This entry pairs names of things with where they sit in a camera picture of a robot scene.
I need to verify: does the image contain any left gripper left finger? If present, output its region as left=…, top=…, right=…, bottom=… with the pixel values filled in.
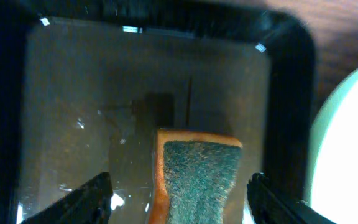
left=23, top=172, right=113, bottom=224

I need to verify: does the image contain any black rectangular water tray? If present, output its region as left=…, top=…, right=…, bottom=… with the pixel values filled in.
left=0, top=1, right=315, bottom=223

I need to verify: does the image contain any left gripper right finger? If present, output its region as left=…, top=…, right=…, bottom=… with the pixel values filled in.
left=247, top=173, right=334, bottom=224

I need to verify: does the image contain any orange green scrub sponge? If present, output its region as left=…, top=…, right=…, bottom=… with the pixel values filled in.
left=148, top=129, right=243, bottom=223

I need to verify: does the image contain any light blue plate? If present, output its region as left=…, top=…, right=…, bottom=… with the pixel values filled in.
left=304, top=68, right=358, bottom=223

